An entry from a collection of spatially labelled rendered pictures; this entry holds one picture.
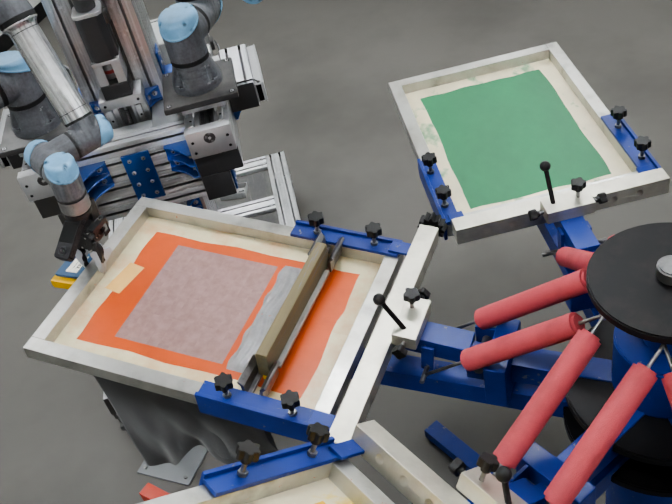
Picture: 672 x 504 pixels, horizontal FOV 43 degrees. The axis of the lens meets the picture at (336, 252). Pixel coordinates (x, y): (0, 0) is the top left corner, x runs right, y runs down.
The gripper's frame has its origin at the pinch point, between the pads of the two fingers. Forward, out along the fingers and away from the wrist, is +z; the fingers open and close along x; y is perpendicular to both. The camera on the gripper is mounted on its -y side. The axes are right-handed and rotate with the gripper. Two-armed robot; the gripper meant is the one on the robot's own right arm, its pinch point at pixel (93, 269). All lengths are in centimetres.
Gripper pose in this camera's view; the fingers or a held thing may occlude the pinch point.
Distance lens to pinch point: 237.8
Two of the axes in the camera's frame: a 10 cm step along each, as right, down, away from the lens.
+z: 0.8, 7.1, 7.0
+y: 3.5, -6.7, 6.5
